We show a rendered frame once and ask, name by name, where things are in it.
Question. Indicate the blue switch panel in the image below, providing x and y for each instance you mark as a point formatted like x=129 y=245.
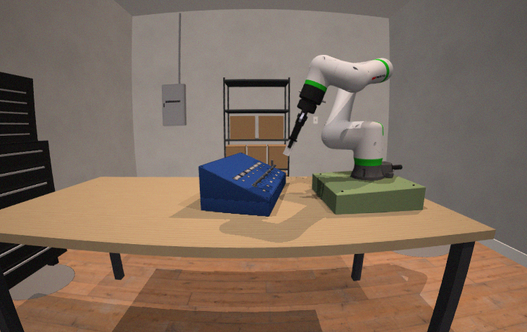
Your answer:
x=240 y=184

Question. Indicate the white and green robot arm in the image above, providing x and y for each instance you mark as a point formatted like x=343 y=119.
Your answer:
x=365 y=138

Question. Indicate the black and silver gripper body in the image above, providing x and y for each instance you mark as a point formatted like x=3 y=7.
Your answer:
x=306 y=106

